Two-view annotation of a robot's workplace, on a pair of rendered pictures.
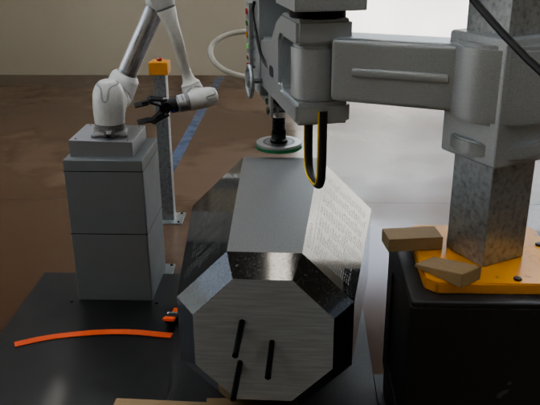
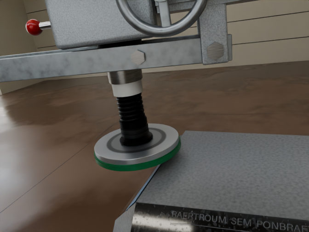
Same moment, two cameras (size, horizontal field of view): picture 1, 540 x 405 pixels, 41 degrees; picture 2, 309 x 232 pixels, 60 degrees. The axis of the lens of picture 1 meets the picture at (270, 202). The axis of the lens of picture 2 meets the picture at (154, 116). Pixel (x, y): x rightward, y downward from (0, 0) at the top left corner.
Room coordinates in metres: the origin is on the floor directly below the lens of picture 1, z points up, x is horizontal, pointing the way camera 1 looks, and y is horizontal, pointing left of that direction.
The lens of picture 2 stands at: (2.96, 0.52, 1.19)
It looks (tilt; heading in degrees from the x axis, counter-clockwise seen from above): 19 degrees down; 291
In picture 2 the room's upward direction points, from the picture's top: 8 degrees counter-clockwise
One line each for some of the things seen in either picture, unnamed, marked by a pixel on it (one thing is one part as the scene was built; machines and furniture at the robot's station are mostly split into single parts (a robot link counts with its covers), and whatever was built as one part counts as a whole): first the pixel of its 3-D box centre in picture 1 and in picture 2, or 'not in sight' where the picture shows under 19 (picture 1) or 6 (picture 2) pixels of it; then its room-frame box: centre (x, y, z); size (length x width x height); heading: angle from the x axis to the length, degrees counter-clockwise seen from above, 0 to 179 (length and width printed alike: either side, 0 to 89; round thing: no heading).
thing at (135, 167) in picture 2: (279, 143); (137, 142); (3.23, -0.04, 0.92); 0.22 x 0.22 x 0.04
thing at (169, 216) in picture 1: (164, 142); not in sight; (4.51, 0.69, 0.54); 0.20 x 0.20 x 1.09; 88
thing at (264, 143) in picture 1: (279, 142); (136, 141); (3.23, -0.04, 0.92); 0.21 x 0.21 x 0.01
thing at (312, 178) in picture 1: (314, 145); not in sight; (2.59, -0.17, 1.10); 0.23 x 0.03 x 0.32; 11
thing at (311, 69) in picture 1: (317, 69); not in sight; (2.59, -0.17, 1.39); 0.19 x 0.19 x 0.20
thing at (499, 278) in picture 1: (483, 255); not in sight; (2.33, -0.77, 0.76); 0.49 x 0.49 x 0.05; 88
